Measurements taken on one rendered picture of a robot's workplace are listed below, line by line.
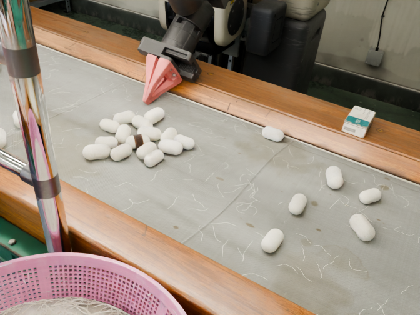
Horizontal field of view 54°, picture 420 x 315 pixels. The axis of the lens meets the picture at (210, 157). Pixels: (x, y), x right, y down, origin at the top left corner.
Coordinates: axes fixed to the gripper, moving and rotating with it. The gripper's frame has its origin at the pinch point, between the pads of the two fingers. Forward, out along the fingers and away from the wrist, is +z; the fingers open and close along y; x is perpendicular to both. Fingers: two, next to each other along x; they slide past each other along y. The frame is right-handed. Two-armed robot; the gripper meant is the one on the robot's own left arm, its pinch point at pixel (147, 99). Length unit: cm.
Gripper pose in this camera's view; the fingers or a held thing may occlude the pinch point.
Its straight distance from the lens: 71.7
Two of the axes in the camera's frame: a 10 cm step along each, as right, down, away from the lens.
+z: -4.6, 8.8, -1.5
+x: 2.7, 3.0, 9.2
